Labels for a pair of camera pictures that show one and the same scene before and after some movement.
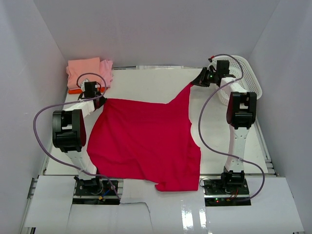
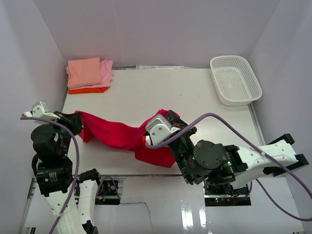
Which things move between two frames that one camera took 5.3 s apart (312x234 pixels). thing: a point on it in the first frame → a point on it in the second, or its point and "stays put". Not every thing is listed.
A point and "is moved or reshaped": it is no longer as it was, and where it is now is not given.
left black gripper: [102, 102] → [74, 120]
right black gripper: [200, 80] → [175, 121]
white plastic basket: [246, 81] stays put
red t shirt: [146, 141] is moved or reshaped
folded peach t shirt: [77, 67] stays put
